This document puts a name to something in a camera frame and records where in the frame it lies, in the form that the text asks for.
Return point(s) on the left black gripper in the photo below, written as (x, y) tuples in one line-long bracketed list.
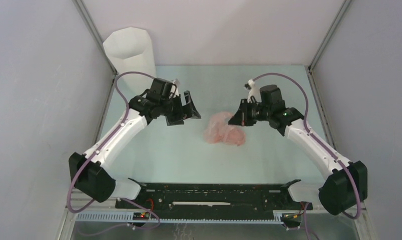
[(188, 110)]

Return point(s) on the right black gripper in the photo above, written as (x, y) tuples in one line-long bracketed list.
[(241, 118)]

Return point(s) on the pink plastic trash bag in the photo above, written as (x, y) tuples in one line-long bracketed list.
[(219, 131)]

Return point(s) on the white trash bin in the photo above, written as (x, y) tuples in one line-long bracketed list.
[(131, 50)]

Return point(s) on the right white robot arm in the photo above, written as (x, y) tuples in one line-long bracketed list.
[(344, 182)]

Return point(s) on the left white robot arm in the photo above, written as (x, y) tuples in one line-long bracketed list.
[(89, 171)]

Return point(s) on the small circuit board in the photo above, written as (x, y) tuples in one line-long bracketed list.
[(141, 216)]

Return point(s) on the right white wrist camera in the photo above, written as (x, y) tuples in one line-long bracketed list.
[(253, 92)]

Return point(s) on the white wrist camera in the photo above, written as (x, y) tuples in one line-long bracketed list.
[(253, 92), (174, 90)]

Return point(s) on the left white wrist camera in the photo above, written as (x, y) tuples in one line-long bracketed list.
[(174, 90)]

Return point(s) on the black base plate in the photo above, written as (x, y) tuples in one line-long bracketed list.
[(218, 201)]

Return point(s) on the white slotted cable duct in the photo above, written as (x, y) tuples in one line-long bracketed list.
[(126, 217)]

